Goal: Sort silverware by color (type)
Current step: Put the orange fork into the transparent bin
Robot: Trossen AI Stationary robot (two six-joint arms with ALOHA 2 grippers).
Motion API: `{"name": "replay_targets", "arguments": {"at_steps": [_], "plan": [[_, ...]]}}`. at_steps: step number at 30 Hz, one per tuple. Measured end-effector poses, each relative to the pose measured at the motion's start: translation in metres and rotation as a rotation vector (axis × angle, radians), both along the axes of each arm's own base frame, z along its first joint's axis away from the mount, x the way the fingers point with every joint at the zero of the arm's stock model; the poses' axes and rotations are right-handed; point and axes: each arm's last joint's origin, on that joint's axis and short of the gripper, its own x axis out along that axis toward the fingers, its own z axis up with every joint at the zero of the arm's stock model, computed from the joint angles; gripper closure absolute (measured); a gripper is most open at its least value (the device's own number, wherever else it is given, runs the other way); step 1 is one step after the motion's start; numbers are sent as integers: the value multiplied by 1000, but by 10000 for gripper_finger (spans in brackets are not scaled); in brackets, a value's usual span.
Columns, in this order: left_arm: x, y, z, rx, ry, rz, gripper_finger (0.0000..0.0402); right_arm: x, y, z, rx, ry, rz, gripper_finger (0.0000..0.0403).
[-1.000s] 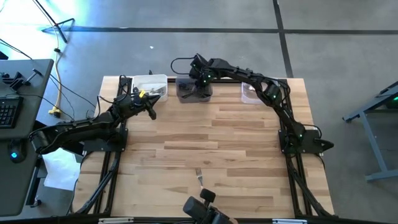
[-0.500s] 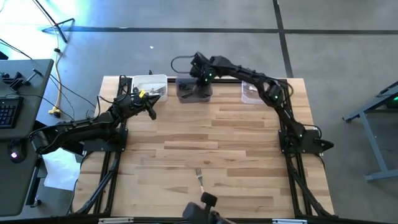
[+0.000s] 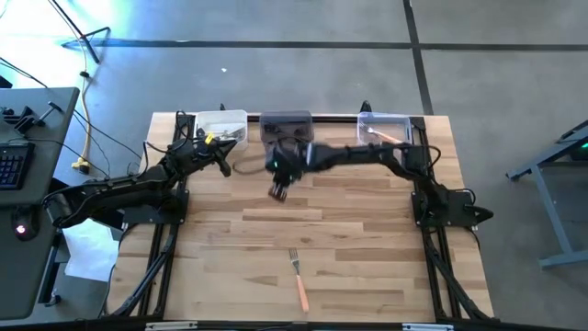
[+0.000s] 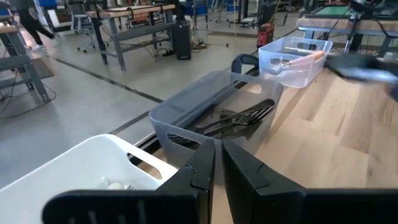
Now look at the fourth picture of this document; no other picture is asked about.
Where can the white plastic bin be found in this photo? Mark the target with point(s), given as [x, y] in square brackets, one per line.
[77, 161]

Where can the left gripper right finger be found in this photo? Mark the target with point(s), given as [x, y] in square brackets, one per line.
[267, 205]

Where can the clear plastic bin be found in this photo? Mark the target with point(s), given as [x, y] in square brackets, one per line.
[298, 81]

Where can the red tool case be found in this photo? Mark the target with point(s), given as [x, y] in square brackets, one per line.
[265, 35]

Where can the person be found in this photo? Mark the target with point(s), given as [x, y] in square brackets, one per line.
[32, 25]

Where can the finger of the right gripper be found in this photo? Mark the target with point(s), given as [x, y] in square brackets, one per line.
[363, 76]
[351, 63]

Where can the black metal fork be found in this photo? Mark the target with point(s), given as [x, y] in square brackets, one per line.
[258, 116]
[264, 104]
[230, 129]

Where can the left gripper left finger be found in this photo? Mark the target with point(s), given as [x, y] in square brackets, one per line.
[174, 205]

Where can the wooden top workbench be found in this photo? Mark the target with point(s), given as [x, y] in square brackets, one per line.
[133, 11]
[326, 24]

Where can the brown floor mat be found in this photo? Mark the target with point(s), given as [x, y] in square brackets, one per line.
[42, 68]

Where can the silver utensil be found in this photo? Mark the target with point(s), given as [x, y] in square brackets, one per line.
[227, 113]

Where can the grey office chair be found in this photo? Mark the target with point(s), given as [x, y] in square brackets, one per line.
[82, 25]

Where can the black computer tower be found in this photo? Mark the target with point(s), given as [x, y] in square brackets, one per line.
[182, 42]

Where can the grey translucent plastic bin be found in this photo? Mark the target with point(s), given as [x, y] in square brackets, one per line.
[174, 124]

